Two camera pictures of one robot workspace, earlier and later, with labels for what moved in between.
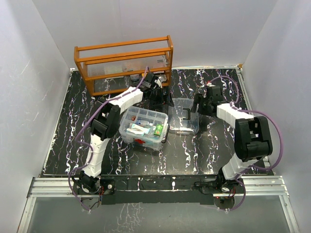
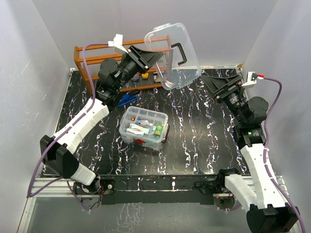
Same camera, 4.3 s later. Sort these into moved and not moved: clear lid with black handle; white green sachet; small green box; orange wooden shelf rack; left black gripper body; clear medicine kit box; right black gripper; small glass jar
Moved: clear lid with black handle; left black gripper body; right black gripper
Not moved: small green box; white green sachet; small glass jar; clear medicine kit box; orange wooden shelf rack
